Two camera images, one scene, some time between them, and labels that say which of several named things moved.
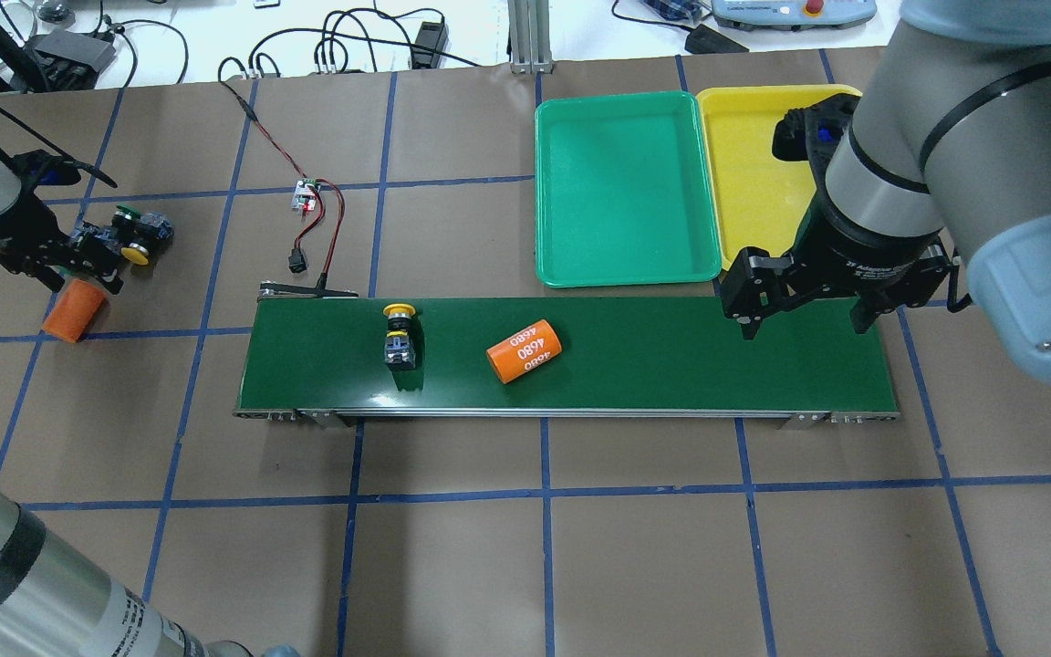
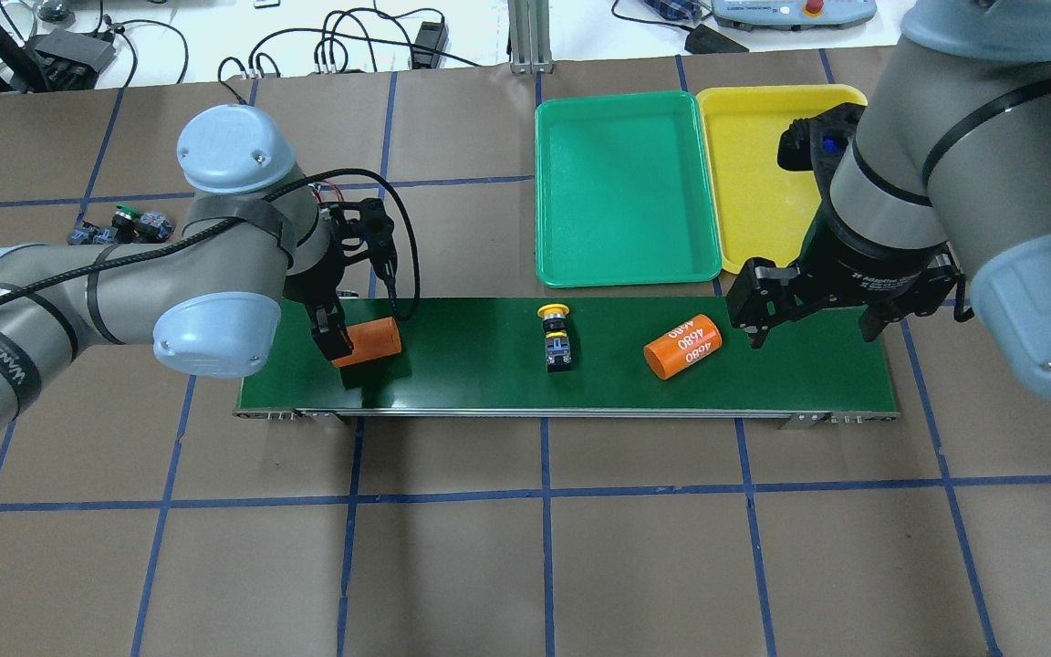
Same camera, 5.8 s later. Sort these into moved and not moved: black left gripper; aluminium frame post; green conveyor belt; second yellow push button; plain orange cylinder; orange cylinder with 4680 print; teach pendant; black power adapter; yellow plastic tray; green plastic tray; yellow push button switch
Moved: orange cylinder with 4680 print; yellow push button switch; black left gripper; plain orange cylinder
Not moved: aluminium frame post; second yellow push button; teach pendant; yellow plastic tray; green conveyor belt; green plastic tray; black power adapter
